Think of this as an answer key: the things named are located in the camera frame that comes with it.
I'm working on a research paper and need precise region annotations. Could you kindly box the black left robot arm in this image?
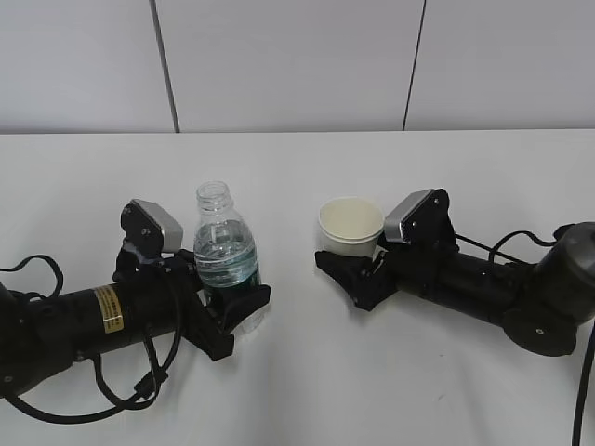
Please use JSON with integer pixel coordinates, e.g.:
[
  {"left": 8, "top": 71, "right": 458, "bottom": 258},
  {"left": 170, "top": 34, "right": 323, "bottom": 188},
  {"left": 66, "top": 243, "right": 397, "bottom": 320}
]
[{"left": 1, "top": 253, "right": 271, "bottom": 396}]

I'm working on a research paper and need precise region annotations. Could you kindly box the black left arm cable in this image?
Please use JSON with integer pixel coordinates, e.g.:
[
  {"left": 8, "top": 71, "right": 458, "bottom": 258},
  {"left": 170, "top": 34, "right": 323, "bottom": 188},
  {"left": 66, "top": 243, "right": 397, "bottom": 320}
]
[{"left": 0, "top": 253, "right": 183, "bottom": 425}]

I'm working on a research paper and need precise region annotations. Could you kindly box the clear green-label water bottle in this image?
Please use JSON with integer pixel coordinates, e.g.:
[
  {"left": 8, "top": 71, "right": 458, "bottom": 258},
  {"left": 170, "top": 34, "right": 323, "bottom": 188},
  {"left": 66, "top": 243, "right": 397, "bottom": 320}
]
[{"left": 193, "top": 181, "right": 261, "bottom": 304}]

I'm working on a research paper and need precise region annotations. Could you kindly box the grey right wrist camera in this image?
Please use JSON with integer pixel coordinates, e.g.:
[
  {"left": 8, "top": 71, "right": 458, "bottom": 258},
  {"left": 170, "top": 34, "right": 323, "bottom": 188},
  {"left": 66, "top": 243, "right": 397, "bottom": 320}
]
[{"left": 383, "top": 189, "right": 456, "bottom": 247}]

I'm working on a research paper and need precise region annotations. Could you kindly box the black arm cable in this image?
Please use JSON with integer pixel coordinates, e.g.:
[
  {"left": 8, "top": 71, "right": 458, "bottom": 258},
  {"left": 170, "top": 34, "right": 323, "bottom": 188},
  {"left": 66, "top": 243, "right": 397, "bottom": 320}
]
[
  {"left": 0, "top": 253, "right": 183, "bottom": 425},
  {"left": 453, "top": 230, "right": 595, "bottom": 446}
]

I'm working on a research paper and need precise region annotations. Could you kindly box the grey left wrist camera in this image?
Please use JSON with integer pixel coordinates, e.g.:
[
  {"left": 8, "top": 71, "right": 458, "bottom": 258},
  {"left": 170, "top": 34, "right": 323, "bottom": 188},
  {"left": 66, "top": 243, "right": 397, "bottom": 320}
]
[{"left": 112, "top": 199, "right": 183, "bottom": 282}]

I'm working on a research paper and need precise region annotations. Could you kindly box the white paper cup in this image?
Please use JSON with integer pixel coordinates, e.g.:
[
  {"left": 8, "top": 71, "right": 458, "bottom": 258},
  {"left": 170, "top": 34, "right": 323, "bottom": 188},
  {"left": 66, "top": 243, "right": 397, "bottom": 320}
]
[{"left": 318, "top": 197, "right": 384, "bottom": 257}]

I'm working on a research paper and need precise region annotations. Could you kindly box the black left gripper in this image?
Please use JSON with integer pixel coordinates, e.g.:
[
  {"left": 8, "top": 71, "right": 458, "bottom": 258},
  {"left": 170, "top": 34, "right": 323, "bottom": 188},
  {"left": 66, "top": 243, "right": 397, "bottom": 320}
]
[{"left": 155, "top": 249, "right": 271, "bottom": 361}]

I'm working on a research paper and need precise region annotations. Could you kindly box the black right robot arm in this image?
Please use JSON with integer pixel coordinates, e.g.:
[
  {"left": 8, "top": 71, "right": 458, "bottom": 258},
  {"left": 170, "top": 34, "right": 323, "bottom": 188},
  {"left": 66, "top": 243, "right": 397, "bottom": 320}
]
[{"left": 314, "top": 222, "right": 594, "bottom": 357}]

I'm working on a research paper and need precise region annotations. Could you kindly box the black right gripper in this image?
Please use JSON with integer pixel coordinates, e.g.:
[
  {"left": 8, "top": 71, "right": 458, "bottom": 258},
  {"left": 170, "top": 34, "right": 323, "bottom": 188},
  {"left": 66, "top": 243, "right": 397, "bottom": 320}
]
[{"left": 314, "top": 234, "right": 398, "bottom": 310}]

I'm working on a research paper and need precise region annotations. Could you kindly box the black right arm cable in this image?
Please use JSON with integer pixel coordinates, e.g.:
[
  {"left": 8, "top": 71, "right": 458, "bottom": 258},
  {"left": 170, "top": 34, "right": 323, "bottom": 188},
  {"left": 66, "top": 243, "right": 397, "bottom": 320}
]
[{"left": 453, "top": 230, "right": 595, "bottom": 446}]

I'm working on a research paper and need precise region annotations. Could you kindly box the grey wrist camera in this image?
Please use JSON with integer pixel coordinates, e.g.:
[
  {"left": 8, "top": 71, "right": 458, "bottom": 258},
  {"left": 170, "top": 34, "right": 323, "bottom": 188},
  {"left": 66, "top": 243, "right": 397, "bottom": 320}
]
[
  {"left": 112, "top": 199, "right": 183, "bottom": 282},
  {"left": 383, "top": 189, "right": 456, "bottom": 247}
]

